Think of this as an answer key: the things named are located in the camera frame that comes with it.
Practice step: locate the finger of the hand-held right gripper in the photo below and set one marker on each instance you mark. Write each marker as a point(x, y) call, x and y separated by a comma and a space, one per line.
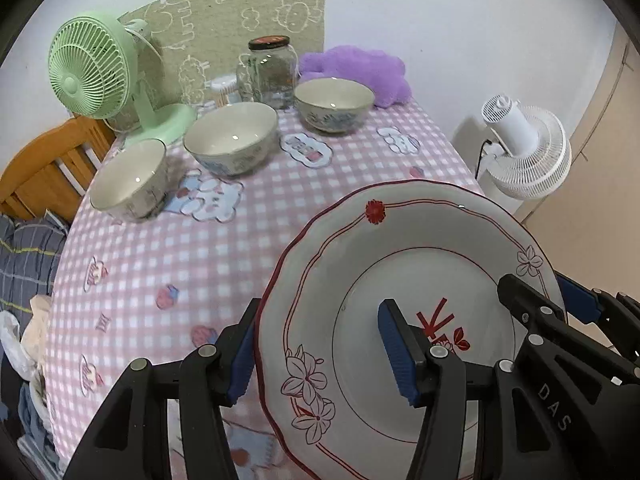
point(532, 305)
point(580, 297)

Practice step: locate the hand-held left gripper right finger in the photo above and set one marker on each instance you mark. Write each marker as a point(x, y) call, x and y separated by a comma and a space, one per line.
point(400, 355)

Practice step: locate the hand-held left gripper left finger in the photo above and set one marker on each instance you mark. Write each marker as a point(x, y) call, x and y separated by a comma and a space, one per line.
point(240, 360)

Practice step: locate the white plate with red flowers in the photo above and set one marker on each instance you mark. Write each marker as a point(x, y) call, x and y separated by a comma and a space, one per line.
point(400, 260)

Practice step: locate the floral ceramic bowl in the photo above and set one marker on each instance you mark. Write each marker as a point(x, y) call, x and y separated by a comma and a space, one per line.
point(230, 135)
point(130, 180)
point(334, 102)

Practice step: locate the pink checked tablecloth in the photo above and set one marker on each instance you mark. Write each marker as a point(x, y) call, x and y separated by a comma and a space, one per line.
point(175, 270)

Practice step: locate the beige door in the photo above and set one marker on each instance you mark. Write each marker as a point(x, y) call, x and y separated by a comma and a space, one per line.
point(600, 170)

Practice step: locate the white desk fan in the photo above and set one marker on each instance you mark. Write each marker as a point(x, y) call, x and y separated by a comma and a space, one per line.
point(530, 155)

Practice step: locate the peach cloth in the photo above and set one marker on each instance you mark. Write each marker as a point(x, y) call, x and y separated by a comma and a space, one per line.
point(37, 325)

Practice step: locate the blue clothes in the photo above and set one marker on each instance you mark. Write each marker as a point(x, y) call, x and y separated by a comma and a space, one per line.
point(35, 410)

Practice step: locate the white plastic bag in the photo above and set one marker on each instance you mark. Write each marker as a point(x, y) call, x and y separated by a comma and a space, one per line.
point(12, 340)

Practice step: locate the grey plaid pillow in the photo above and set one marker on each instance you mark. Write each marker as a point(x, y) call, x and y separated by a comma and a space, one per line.
point(30, 260)

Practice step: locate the wooden bed headboard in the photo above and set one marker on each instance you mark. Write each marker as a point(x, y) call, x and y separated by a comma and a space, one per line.
point(45, 170)

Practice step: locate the cotton swab container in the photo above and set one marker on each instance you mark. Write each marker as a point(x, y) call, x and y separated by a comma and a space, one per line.
point(223, 87)

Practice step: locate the glass jar with dark lid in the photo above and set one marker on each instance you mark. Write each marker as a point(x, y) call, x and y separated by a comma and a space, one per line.
point(270, 75)

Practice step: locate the purple plush toy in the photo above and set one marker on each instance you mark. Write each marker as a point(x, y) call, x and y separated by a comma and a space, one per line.
point(350, 65)

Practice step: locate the green desk fan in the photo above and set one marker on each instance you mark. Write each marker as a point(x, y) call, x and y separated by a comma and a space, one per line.
point(85, 75)

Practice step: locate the green printed wall mat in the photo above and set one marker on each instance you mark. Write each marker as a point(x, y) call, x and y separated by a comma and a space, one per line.
point(225, 15)

